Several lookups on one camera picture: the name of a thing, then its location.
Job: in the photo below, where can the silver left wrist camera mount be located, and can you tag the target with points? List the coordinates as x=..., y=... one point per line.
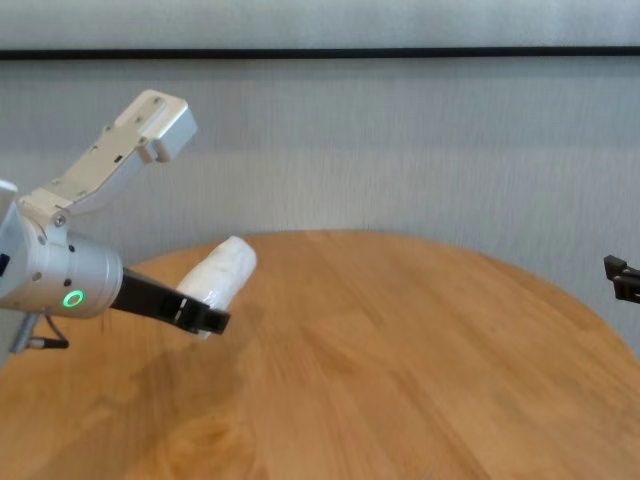
x=165, y=125

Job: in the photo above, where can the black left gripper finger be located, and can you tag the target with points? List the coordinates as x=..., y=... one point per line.
x=205, y=317

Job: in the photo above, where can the white plastic-wrapped sandbag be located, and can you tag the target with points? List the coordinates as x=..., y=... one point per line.
x=225, y=265

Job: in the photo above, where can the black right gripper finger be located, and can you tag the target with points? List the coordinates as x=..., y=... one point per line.
x=625, y=285

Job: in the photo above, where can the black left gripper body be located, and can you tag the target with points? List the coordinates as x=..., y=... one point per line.
x=145, y=297

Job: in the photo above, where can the black wall rail strip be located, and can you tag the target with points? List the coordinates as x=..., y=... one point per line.
x=350, y=52

